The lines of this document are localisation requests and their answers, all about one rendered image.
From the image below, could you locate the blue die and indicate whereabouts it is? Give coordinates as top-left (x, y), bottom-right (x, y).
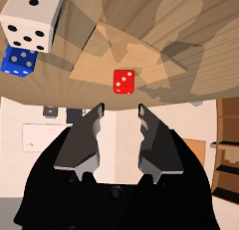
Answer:
top-left (0, 45), bottom-right (38, 78)

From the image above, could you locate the white die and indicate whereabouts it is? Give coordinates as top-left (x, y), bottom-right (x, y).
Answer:
top-left (0, 0), bottom-right (64, 53)

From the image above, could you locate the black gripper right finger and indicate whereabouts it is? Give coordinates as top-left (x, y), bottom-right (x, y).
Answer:
top-left (138, 104), bottom-right (220, 230)

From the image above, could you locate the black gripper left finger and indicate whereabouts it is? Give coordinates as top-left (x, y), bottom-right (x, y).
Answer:
top-left (14, 103), bottom-right (105, 226)

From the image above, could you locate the red die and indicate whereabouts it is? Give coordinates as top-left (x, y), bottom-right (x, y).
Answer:
top-left (114, 70), bottom-right (134, 94)

